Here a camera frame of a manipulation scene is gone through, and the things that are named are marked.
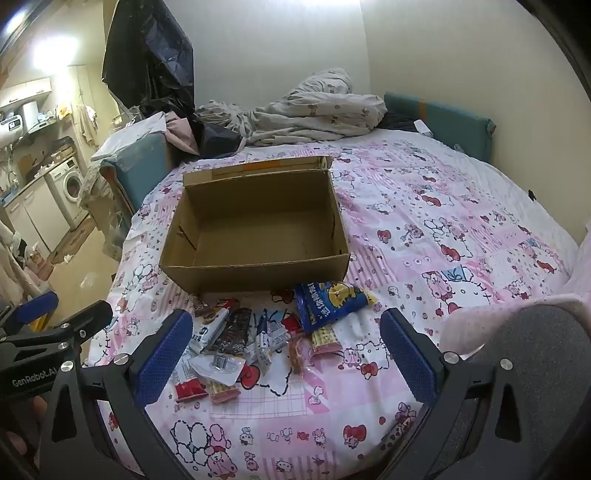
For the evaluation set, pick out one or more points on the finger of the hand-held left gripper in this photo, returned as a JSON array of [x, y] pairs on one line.
[[37, 308], [90, 317]]

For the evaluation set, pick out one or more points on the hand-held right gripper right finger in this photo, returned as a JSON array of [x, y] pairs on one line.
[[408, 357]]

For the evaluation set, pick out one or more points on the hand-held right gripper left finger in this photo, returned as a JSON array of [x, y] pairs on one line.
[[165, 357]]

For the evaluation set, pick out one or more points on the red candy packet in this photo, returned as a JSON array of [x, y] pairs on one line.
[[189, 391]]

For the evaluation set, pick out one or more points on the clear packet of dark snack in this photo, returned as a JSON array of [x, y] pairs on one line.
[[231, 339]]

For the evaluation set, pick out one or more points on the yellow wafer packet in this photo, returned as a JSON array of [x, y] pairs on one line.
[[225, 393]]

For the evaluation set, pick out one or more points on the red and white snack packet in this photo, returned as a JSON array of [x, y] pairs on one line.
[[229, 303]]

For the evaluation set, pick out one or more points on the cardboard box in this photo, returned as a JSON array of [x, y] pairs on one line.
[[258, 230]]

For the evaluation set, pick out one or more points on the white printed packet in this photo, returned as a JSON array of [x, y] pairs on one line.
[[187, 367]]

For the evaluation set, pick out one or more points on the pale hanging clothes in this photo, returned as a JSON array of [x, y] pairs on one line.
[[14, 258]]

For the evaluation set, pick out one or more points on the yellow cracker packet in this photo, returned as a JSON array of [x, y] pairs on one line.
[[324, 342]]

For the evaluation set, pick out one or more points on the white kitchen cabinet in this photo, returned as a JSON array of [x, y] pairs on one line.
[[34, 219]]

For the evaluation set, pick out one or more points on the blue and yellow snack packet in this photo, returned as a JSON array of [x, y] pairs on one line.
[[330, 301]]

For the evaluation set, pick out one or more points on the pink fleece blanket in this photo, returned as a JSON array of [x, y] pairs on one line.
[[508, 311]]

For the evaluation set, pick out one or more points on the orange sausage packet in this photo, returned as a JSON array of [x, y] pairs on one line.
[[298, 356]]

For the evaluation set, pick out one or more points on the small white and blue packet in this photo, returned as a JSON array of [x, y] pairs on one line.
[[278, 333]]

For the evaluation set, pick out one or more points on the small red packet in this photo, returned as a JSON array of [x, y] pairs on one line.
[[292, 323]]

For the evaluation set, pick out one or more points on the white washing machine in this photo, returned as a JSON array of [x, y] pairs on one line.
[[69, 187]]

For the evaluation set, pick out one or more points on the pink printed bed sheet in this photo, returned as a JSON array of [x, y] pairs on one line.
[[438, 221]]

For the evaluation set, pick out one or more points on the white water heater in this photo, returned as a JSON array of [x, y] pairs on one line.
[[11, 124]]

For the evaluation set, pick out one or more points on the white plastic sheet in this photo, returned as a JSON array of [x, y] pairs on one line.
[[131, 134]]

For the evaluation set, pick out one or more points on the hanging towel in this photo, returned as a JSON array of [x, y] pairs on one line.
[[87, 122]]

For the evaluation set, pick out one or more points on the paper towel roll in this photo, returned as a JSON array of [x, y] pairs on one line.
[[30, 110]]

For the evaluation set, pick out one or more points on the pink cloth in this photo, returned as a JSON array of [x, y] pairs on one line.
[[182, 131]]

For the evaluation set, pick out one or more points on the dark cloth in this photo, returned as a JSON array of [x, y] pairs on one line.
[[217, 137]]

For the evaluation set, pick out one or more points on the small white object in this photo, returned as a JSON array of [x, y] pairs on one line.
[[422, 127]]

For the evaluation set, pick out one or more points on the teal headboard cushion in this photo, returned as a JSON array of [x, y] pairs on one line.
[[443, 127]]

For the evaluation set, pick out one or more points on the crumpled grey quilt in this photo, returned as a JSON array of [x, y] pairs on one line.
[[314, 113]]

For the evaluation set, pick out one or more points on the black plastic bag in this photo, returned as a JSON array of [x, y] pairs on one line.
[[143, 55]]

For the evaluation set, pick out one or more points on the white wall cabinet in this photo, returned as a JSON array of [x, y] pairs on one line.
[[27, 90]]

